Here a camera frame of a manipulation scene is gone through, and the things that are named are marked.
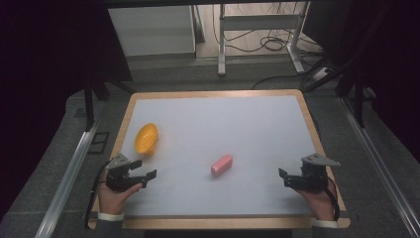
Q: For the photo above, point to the pink soap bar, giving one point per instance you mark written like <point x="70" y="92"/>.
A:
<point x="222" y="165"/>

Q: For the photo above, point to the dark floor outlet cover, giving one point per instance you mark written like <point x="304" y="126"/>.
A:
<point x="98" y="142"/>

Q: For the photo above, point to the white metal desk frame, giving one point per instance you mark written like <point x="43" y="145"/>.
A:
<point x="261" y="22"/>

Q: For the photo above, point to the person's left hand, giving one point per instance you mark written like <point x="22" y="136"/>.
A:
<point x="112" y="201"/>

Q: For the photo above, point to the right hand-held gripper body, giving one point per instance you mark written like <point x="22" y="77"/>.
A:
<point x="313" y="177"/>

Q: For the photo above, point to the black metal stand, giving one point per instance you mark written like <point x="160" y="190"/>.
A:
<point x="358" y="95"/>
<point x="89" y="105"/>

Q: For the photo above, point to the white cabinet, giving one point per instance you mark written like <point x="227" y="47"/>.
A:
<point x="152" y="29"/>

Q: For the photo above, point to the aluminium rail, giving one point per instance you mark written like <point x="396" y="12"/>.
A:
<point x="67" y="178"/>
<point x="379" y="165"/>

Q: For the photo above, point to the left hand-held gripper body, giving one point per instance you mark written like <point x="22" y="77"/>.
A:
<point x="117" y="177"/>

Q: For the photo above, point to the orange mango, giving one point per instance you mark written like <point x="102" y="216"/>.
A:
<point x="146" y="139"/>

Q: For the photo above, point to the white power strip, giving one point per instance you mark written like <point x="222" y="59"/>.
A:
<point x="321" y="74"/>

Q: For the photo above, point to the person's right hand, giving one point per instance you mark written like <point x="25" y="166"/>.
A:
<point x="322" y="205"/>

